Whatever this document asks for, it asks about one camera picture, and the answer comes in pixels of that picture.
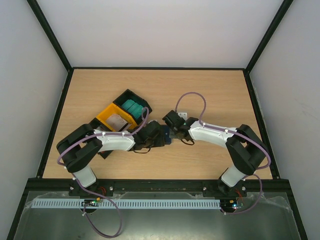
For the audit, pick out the teal card stack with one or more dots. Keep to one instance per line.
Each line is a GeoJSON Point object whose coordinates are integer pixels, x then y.
{"type": "Point", "coordinates": [133, 108]}

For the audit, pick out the black bin with teal cards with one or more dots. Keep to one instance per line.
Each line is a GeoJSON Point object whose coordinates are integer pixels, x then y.
{"type": "Point", "coordinates": [128, 94]}

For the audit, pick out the blue leather card holder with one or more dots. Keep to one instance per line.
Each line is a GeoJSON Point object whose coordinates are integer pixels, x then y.
{"type": "Point", "coordinates": [169, 135]}

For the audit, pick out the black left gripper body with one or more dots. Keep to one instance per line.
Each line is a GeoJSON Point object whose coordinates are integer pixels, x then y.
{"type": "Point", "coordinates": [158, 143]}

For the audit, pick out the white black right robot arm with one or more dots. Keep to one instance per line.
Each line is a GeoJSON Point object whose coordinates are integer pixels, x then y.
{"type": "Point", "coordinates": [245, 148]}

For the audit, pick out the light blue slotted cable duct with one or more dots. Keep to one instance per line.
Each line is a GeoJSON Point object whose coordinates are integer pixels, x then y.
{"type": "Point", "coordinates": [60, 203]}

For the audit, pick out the white red card stack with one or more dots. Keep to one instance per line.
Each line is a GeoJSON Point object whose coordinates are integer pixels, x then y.
{"type": "Point", "coordinates": [116, 123]}

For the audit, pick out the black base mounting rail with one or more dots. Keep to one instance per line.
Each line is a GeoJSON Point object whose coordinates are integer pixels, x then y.
{"type": "Point", "coordinates": [209, 188]}

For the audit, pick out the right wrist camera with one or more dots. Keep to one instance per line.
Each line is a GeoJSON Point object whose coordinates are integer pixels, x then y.
{"type": "Point", "coordinates": [183, 115]}

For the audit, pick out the yellow plastic bin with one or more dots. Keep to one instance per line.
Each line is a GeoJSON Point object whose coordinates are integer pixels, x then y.
{"type": "Point", "coordinates": [113, 109]}

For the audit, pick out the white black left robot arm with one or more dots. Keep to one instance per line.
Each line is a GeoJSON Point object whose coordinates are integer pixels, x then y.
{"type": "Point", "coordinates": [78, 149]}

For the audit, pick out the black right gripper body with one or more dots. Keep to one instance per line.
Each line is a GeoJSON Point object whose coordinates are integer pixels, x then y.
{"type": "Point", "coordinates": [175, 133]}

